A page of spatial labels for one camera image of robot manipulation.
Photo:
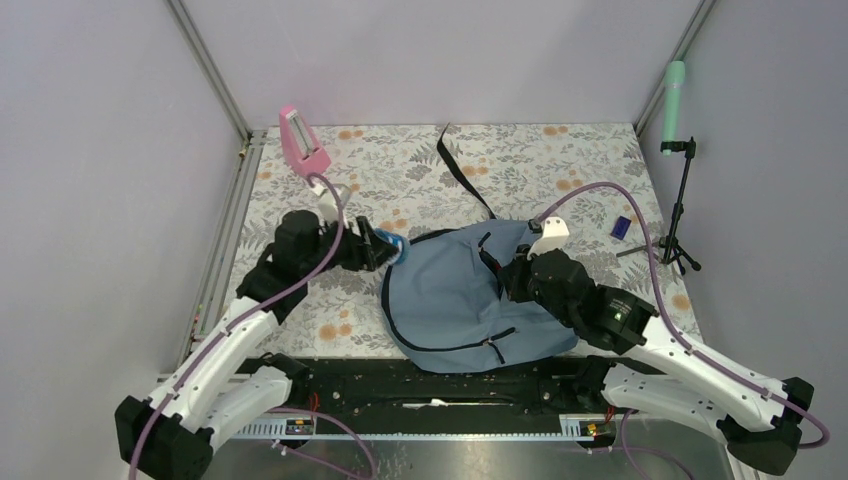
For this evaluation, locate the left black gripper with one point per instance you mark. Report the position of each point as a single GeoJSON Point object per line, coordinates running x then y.
{"type": "Point", "coordinates": [368, 252]}

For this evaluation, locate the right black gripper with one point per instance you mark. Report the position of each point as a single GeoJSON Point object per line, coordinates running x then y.
{"type": "Point", "coordinates": [511, 275]}

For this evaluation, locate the blue lidded round jar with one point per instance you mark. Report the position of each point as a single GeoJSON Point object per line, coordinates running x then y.
{"type": "Point", "coordinates": [399, 245]}

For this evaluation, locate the blue-grey student backpack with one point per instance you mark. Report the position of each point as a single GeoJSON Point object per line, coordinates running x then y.
{"type": "Point", "coordinates": [447, 312]}

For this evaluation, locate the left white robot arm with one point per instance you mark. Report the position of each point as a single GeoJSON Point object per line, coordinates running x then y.
{"type": "Point", "coordinates": [175, 431]}

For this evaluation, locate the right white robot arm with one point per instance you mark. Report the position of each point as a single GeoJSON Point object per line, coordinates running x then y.
{"type": "Point", "coordinates": [659, 370]}

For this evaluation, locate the floral table mat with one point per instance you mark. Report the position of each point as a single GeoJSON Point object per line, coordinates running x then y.
{"type": "Point", "coordinates": [400, 183]}

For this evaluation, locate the small purple eraser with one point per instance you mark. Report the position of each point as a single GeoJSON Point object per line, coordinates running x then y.
{"type": "Point", "coordinates": [621, 228]}

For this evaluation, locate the black microphone tripod stand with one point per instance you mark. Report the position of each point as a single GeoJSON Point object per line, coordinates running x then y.
{"type": "Point", "coordinates": [668, 247]}

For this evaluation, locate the pink metronome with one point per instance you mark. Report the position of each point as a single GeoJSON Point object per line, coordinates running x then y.
{"type": "Point", "coordinates": [301, 148]}

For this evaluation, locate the mint green microphone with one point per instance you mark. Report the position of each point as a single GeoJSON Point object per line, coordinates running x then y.
{"type": "Point", "coordinates": [673, 82]}

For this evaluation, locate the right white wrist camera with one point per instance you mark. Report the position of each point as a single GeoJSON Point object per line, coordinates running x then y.
{"type": "Point", "coordinates": [554, 234]}

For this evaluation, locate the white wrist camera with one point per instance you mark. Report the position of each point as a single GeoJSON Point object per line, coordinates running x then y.
{"type": "Point", "coordinates": [554, 234]}
{"type": "Point", "coordinates": [329, 208]}

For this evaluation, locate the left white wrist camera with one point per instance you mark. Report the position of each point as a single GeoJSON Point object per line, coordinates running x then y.
{"type": "Point", "coordinates": [329, 208]}

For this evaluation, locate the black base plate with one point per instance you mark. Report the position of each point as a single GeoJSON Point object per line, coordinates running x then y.
{"type": "Point", "coordinates": [396, 389]}

